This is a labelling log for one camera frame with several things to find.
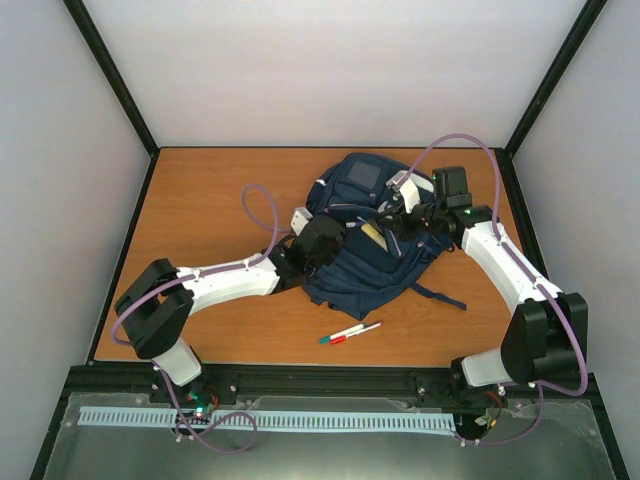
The red-capped white pen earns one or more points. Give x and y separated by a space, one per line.
359 331

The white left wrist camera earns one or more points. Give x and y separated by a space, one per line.
300 218

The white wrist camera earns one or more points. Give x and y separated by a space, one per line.
300 218
402 184

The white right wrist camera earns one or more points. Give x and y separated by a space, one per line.
402 184

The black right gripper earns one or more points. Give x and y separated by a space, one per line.
400 217

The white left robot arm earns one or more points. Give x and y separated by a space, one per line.
154 309

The light blue slotted cable duct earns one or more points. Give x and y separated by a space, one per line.
271 421

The navy blue backpack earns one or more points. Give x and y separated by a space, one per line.
364 277

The yellow highlighter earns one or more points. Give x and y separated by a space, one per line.
374 235

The green-capped white marker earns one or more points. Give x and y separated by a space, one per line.
328 338

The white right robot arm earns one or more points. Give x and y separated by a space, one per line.
544 342

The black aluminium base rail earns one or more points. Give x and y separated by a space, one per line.
228 384

